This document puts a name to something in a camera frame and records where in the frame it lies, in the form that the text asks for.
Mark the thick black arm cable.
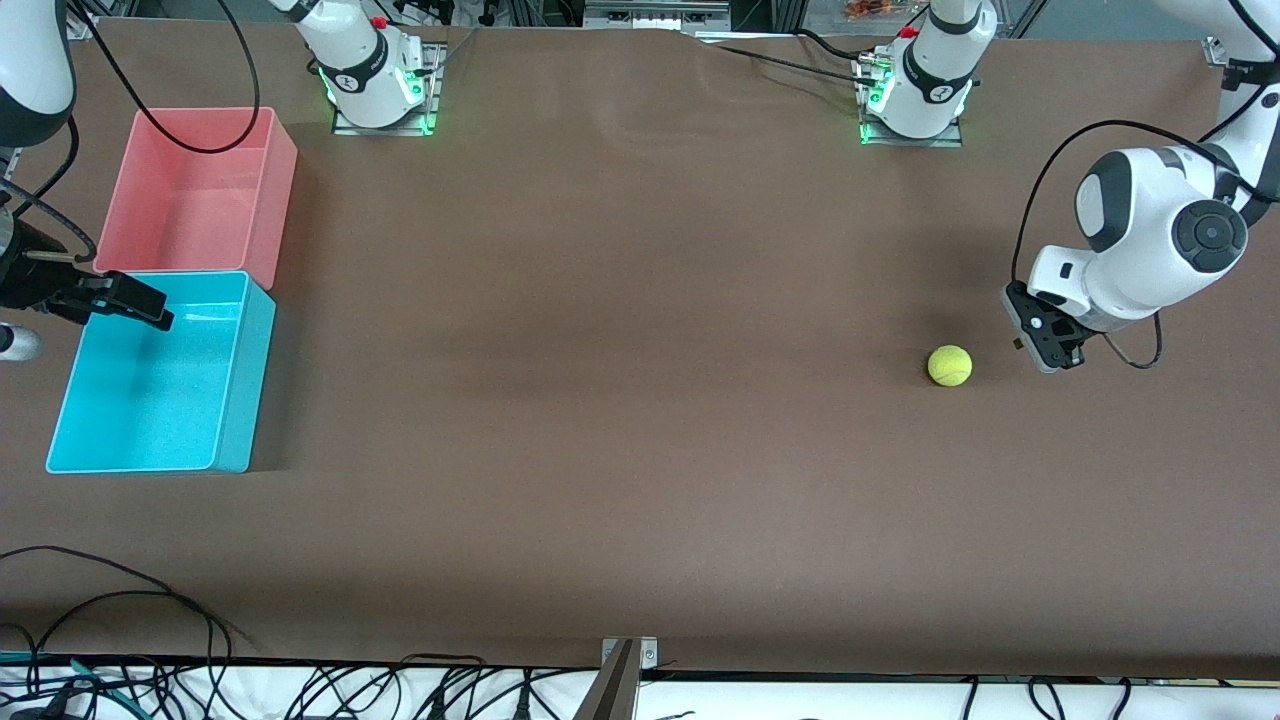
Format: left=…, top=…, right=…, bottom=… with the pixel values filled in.
left=1012, top=120, right=1216, bottom=369
left=68, top=0, right=261, bottom=155

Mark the grey metal rack unit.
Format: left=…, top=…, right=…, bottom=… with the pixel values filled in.
left=583, top=0, right=731, bottom=31

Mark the blue plastic bin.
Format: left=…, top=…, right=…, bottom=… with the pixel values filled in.
left=45, top=270, right=278, bottom=475

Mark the grey metal bar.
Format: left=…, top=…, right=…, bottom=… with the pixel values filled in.
left=572, top=640, right=642, bottom=720

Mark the teal cable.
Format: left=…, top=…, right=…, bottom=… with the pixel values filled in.
left=0, top=652, right=136, bottom=717

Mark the small metal bracket plate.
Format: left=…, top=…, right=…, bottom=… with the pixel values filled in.
left=600, top=637, right=660, bottom=673

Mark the black looping cable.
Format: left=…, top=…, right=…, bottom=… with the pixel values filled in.
left=28, top=590, right=233, bottom=696
left=0, top=545, right=236, bottom=696

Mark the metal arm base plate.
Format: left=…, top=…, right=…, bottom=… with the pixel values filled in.
left=331, top=40, right=443, bottom=137
left=857, top=52, right=964, bottom=149

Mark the black cable to base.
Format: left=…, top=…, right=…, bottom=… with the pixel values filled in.
left=712, top=44, right=871, bottom=89

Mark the pink plastic bin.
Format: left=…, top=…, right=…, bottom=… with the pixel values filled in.
left=92, top=106, right=299, bottom=291

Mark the yellow tennis ball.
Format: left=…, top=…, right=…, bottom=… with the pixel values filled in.
left=927, top=345, right=973, bottom=388

